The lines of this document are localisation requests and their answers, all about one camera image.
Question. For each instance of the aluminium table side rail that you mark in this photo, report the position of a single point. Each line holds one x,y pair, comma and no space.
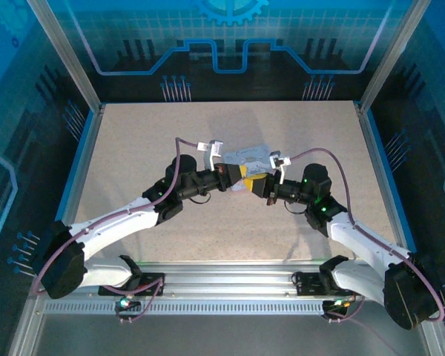
377,155
85,155

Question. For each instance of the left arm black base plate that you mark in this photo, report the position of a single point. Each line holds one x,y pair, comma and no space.
152,278

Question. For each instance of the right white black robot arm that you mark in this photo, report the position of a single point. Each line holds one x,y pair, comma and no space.
367,241

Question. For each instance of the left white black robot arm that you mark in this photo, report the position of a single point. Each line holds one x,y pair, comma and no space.
115,222

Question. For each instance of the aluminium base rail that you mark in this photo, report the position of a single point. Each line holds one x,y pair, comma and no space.
226,282

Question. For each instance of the slotted aluminium strip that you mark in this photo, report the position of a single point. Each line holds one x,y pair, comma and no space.
226,308

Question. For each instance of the small led circuit board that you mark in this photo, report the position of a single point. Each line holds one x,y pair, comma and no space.
128,304
337,305

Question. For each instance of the right small LED circuit board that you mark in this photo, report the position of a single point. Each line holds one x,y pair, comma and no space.
337,305

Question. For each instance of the left small LED circuit board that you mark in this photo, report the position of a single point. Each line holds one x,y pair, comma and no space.
128,304

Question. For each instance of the lilac cartoon plastic pouch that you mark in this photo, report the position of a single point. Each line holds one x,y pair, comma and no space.
250,154

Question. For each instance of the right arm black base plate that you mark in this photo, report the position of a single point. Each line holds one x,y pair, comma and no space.
308,283

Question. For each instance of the aluminium frame post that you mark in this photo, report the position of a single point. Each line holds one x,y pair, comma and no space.
393,52
65,55

